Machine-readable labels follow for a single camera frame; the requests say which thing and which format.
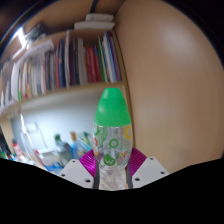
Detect blue and white box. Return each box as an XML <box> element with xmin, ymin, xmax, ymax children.
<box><xmin>38</xmin><ymin>149</ymin><xmax>63</xmax><ymax>171</ymax></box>

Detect clear bottle with green cap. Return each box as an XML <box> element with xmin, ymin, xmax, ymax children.
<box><xmin>92</xmin><ymin>87</ymin><xmax>134</xmax><ymax>191</ymax></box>

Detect wooden shelf unit with books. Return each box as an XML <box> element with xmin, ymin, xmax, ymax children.
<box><xmin>0</xmin><ymin>13</ymin><xmax>129</xmax><ymax>118</ymax></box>

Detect grey shaker bottle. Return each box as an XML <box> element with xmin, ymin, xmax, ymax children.
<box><xmin>54</xmin><ymin>133</ymin><xmax>73</xmax><ymax>166</ymax></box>

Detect ceiling tube light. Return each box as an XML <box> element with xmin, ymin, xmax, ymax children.
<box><xmin>14</xmin><ymin>26</ymin><xmax>29</xmax><ymax>48</ymax></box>

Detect slim green glass bottle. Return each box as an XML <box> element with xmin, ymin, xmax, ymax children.
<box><xmin>82</xmin><ymin>131</ymin><xmax>93</xmax><ymax>151</ymax></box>

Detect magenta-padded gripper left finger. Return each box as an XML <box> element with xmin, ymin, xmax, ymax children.
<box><xmin>59</xmin><ymin>149</ymin><xmax>100</xmax><ymax>190</ymax></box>

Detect white wall power strip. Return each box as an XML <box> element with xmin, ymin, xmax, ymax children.
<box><xmin>25</xmin><ymin>123</ymin><xmax>38</xmax><ymax>133</ymax></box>

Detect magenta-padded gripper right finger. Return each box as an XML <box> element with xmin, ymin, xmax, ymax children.
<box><xmin>125</xmin><ymin>147</ymin><xmax>170</xmax><ymax>190</ymax></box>

